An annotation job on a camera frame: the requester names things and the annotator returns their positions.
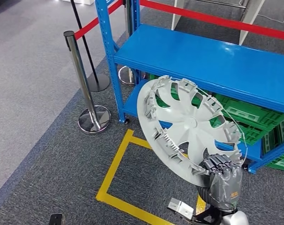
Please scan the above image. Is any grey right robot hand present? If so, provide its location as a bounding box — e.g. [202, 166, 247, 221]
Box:
[195, 153, 243, 212]

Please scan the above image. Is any grey plastic wheel cover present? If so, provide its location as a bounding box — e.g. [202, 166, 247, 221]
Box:
[136, 75, 248, 188]

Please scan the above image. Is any blue metal shelf rack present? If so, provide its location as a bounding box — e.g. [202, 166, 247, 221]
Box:
[95, 0, 284, 174]

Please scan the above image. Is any green crate with white label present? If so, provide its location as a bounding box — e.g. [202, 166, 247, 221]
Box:
[153, 81, 284, 147]

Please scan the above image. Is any green plastic crate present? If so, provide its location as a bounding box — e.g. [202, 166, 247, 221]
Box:
[261, 119, 284, 156]
[265, 150, 284, 173]

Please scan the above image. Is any yellow floor tape square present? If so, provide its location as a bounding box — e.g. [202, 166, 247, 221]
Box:
[96, 128, 207, 225]

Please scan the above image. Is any long red barrier belt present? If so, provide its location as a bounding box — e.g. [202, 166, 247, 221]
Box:
[140, 0, 284, 42]

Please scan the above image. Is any chrome stanchion with dome base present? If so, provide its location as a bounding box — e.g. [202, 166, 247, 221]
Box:
[118, 0, 146, 87]
[63, 30, 111, 135]

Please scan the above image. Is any short red barrier belt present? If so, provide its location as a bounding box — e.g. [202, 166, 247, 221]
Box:
[74, 0, 124, 41]

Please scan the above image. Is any black right camera bracket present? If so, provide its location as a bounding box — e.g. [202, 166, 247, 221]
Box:
[179, 206, 223, 225]

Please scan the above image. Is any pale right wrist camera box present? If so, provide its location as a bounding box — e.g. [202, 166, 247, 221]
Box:
[167, 197, 194, 221]

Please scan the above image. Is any black stanchion post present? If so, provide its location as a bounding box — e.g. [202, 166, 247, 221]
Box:
[70, 0, 110, 92]

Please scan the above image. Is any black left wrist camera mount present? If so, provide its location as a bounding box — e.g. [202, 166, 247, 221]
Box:
[48, 213, 66, 225]

